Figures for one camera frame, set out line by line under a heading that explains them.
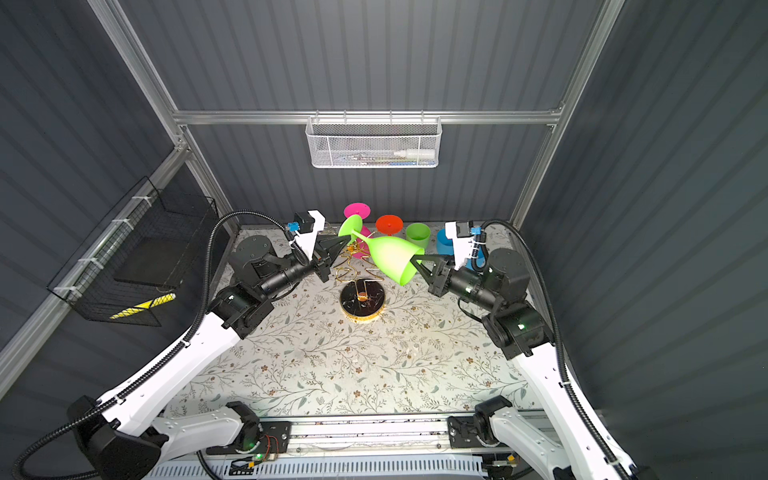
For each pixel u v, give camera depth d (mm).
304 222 503
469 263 550
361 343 892
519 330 461
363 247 768
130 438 394
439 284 534
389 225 793
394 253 564
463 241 541
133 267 717
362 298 973
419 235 1001
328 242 581
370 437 754
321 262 553
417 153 864
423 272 597
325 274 587
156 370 419
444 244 944
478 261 543
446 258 552
